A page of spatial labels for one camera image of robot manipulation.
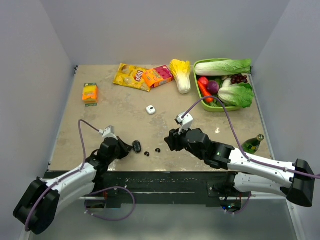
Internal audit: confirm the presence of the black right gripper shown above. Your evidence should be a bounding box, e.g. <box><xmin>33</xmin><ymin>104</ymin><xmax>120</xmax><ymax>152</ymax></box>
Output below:
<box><xmin>164</xmin><ymin>123</ymin><xmax>205</xmax><ymax>161</ymax></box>

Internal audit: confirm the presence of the black earbud charging case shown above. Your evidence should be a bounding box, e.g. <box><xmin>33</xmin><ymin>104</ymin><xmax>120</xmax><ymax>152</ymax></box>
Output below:
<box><xmin>132</xmin><ymin>140</ymin><xmax>142</xmax><ymax>154</ymax></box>

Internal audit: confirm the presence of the white earbud charging case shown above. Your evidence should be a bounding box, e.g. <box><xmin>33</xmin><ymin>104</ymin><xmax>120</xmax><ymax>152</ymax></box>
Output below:
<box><xmin>146</xmin><ymin>105</ymin><xmax>156</xmax><ymax>115</ymax></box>

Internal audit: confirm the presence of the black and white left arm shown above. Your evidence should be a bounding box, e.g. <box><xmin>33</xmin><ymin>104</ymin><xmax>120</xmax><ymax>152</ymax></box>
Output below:
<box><xmin>13</xmin><ymin>137</ymin><xmax>132</xmax><ymax>235</ymax></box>

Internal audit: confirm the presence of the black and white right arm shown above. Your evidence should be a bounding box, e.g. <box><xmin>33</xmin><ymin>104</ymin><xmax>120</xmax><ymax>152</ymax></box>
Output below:
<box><xmin>164</xmin><ymin>128</ymin><xmax>316</xmax><ymax>208</ymax></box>

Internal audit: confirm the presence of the green plastic basket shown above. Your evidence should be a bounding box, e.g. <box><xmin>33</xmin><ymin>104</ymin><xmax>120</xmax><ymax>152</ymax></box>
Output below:
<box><xmin>193</xmin><ymin>58</ymin><xmax>250</xmax><ymax>113</ymax></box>

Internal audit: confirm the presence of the orange red pepper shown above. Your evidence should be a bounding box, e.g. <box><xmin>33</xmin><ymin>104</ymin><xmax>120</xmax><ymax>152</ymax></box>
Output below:
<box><xmin>197</xmin><ymin>80</ymin><xmax>214</xmax><ymax>104</ymax></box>

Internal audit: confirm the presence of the orange yellow sponge pack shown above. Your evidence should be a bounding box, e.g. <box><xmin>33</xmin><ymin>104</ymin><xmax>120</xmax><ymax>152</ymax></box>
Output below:
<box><xmin>82</xmin><ymin>83</ymin><xmax>99</xmax><ymax>107</ymax></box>

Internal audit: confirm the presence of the purple red onion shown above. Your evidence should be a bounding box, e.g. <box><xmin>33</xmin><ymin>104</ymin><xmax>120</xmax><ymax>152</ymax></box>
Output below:
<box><xmin>206</xmin><ymin>80</ymin><xmax>220</xmax><ymax>95</ymax></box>

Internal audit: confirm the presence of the red apple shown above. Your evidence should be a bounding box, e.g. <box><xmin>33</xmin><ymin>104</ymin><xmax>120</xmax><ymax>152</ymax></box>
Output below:
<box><xmin>198</xmin><ymin>76</ymin><xmax>209</xmax><ymax>87</ymax></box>

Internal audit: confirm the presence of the orange pink snack box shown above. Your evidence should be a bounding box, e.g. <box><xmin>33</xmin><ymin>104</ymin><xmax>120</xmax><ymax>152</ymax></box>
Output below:
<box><xmin>142</xmin><ymin>65</ymin><xmax>174</xmax><ymax>89</ymax></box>

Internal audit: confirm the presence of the yellow white napa cabbage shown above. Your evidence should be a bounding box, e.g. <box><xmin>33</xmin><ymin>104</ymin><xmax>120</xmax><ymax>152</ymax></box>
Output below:
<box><xmin>169</xmin><ymin>59</ymin><xmax>191</xmax><ymax>95</ymax></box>

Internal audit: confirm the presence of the green glass bottle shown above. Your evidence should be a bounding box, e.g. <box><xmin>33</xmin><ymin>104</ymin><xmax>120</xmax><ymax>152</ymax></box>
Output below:
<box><xmin>242</xmin><ymin>134</ymin><xmax>265</xmax><ymax>154</ymax></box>

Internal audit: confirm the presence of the yellow chips bag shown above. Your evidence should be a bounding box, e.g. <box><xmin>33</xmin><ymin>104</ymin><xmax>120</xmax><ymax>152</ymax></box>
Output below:
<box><xmin>113</xmin><ymin>63</ymin><xmax>151</xmax><ymax>92</ymax></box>

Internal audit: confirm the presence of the green leafy bok choy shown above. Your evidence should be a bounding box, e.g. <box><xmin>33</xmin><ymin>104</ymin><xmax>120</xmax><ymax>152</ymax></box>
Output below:
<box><xmin>217</xmin><ymin>78</ymin><xmax>254</xmax><ymax>108</ymax></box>

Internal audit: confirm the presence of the purple grapes bunch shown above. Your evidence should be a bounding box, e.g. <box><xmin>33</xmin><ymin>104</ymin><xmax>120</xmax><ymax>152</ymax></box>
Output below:
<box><xmin>231</xmin><ymin>73</ymin><xmax>248</xmax><ymax>85</ymax></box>

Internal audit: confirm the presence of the long green white cabbage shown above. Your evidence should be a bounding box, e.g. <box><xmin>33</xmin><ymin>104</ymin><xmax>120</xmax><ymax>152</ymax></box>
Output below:
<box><xmin>194</xmin><ymin>58</ymin><xmax>252</xmax><ymax>76</ymax></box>

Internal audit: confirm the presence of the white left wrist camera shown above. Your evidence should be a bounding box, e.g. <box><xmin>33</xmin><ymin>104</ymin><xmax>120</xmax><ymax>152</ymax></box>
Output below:
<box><xmin>98</xmin><ymin>125</ymin><xmax>117</xmax><ymax>139</ymax></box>

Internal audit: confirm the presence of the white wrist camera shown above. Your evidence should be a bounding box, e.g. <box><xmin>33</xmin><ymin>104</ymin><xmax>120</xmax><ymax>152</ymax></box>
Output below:
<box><xmin>98</xmin><ymin>125</ymin><xmax>117</xmax><ymax>139</ymax></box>
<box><xmin>175</xmin><ymin>111</ymin><xmax>194</xmax><ymax>135</ymax></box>

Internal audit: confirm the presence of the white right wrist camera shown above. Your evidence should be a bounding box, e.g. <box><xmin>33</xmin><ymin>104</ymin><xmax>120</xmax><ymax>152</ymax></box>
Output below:
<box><xmin>175</xmin><ymin>111</ymin><xmax>194</xmax><ymax>135</ymax></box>

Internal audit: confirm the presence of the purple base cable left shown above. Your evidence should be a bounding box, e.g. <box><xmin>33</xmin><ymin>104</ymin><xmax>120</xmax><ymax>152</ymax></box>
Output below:
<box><xmin>84</xmin><ymin>186</ymin><xmax>137</xmax><ymax>222</ymax></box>

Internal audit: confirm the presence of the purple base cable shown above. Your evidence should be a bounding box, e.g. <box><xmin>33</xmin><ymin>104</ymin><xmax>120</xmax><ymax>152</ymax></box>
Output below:
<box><xmin>223</xmin><ymin>191</ymin><xmax>253</xmax><ymax>216</ymax></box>
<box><xmin>84</xmin><ymin>186</ymin><xmax>137</xmax><ymax>222</ymax></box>

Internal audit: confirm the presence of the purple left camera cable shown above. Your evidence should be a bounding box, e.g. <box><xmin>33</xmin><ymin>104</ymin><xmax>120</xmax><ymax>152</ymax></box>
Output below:
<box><xmin>24</xmin><ymin>119</ymin><xmax>103</xmax><ymax>232</ymax></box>

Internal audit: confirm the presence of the purple camera cable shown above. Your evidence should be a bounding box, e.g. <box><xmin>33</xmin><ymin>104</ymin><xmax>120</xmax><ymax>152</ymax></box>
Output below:
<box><xmin>24</xmin><ymin>119</ymin><xmax>103</xmax><ymax>232</ymax></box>
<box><xmin>181</xmin><ymin>95</ymin><xmax>320</xmax><ymax>180</ymax></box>

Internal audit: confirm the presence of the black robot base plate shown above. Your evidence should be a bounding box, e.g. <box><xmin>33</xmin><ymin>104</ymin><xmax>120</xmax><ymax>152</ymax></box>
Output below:
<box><xmin>91</xmin><ymin>171</ymin><xmax>250</xmax><ymax>209</ymax></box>

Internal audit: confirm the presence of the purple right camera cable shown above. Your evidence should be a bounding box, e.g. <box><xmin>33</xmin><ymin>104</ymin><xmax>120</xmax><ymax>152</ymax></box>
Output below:
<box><xmin>181</xmin><ymin>95</ymin><xmax>320</xmax><ymax>180</ymax></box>

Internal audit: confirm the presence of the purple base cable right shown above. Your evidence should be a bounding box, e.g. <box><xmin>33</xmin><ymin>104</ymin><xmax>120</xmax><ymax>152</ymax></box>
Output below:
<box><xmin>223</xmin><ymin>191</ymin><xmax>253</xmax><ymax>216</ymax></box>

